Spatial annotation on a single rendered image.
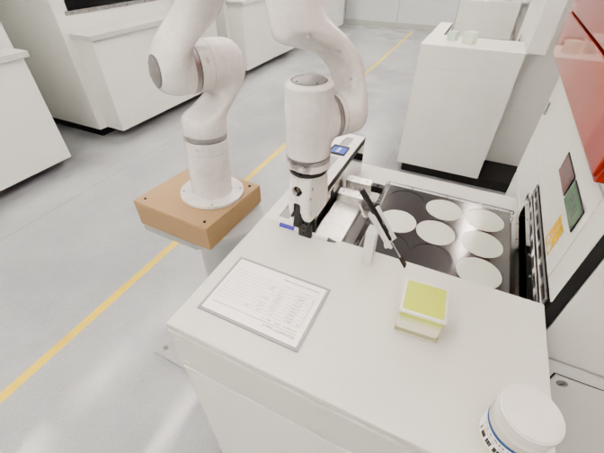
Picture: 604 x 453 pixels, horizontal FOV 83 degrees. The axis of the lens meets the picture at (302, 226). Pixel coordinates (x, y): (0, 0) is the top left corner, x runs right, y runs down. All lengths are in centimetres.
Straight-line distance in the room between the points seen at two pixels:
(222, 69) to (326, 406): 75
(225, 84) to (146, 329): 135
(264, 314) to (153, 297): 146
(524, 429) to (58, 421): 168
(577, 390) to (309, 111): 81
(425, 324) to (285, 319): 24
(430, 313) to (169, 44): 74
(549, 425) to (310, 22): 61
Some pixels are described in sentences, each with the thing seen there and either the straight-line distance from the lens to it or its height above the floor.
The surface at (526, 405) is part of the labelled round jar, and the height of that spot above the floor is 106.
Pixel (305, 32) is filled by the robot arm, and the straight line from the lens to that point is 59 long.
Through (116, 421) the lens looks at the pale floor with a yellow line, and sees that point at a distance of 176.
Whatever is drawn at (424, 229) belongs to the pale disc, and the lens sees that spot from 97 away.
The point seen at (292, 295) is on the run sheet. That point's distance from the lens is 67.
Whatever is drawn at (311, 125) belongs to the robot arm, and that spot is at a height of 126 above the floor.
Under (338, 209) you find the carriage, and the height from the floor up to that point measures 88.
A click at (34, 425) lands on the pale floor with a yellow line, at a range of 192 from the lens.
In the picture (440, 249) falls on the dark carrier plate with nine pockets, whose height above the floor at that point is 90.
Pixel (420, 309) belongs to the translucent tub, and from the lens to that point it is 60.
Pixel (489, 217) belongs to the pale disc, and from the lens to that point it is 108.
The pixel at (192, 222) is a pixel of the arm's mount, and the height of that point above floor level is 90.
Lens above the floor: 149
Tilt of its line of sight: 40 degrees down
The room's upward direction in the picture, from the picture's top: straight up
